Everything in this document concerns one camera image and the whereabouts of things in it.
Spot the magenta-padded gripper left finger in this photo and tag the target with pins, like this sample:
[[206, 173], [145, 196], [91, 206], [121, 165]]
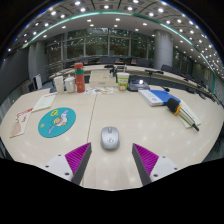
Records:
[[58, 165]]

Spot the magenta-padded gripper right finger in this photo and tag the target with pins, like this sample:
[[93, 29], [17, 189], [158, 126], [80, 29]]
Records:
[[163, 166]]

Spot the silver computer mouse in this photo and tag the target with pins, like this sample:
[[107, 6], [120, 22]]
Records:
[[110, 137]]

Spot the round teal cartoon mouse pad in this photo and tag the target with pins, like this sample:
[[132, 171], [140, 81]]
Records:
[[56, 122]]

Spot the red and white leaflet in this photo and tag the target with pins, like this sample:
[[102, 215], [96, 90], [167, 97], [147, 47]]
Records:
[[20, 122]]

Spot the black microphone with yellow band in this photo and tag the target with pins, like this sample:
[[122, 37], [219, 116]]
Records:
[[173, 105]]

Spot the white paper document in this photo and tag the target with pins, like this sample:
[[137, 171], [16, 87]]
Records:
[[44, 101]]

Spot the white lidded ceramic mug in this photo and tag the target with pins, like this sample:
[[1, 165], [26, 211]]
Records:
[[70, 85]]

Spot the colourful printed leaflet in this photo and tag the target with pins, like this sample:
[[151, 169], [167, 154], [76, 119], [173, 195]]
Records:
[[99, 90]]

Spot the red thermos bottle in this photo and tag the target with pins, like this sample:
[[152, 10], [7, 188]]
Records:
[[80, 80]]

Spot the green and white paper cup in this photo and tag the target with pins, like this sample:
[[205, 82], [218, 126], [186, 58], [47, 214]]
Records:
[[122, 81]]

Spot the white cardboard box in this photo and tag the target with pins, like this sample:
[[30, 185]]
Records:
[[101, 80]]

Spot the dark office chairs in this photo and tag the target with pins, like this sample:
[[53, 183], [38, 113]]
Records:
[[166, 68]]

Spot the ceiling lights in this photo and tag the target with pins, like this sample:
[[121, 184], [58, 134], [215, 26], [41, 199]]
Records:
[[117, 19]]

